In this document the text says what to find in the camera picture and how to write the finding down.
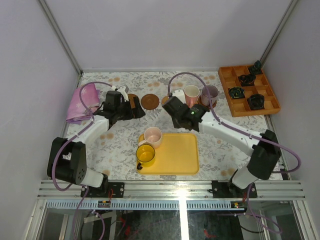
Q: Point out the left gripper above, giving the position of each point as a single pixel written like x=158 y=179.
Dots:
x=130 y=110

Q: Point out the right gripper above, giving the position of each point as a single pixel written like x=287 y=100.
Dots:
x=176 y=125

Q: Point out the dark wooden coaster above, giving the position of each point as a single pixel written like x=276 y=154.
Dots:
x=150 y=101

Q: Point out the woven rattan coaster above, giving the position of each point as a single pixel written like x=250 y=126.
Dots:
x=164 y=100

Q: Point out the purple mug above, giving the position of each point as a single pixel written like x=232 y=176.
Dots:
x=209 y=93

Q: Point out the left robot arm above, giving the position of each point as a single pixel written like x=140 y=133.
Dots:
x=68 y=156

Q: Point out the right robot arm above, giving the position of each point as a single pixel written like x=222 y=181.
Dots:
x=263 y=155

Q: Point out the floral tablecloth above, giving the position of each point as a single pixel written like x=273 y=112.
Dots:
x=114 y=152

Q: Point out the light pink mug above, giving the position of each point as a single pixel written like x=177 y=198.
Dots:
x=152 y=136

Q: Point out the yellow tray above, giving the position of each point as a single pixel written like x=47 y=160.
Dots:
x=177 y=155

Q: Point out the yellow mug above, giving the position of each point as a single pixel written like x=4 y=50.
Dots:
x=145 y=156

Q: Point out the pink snowflake cloth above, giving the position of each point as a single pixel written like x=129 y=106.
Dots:
x=76 y=111

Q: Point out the black item in box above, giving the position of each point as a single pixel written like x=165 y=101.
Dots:
x=256 y=102
x=247 y=80
x=236 y=92

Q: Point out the orange compartment box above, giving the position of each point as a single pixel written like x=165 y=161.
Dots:
x=240 y=107

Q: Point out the black item on box corner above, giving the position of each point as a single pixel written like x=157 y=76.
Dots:
x=255 y=69

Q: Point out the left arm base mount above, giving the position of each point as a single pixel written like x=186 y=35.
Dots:
x=110 y=190

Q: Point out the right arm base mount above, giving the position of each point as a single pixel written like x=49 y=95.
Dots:
x=227 y=190

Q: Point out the aluminium frame rail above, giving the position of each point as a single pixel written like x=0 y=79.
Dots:
x=268 y=190

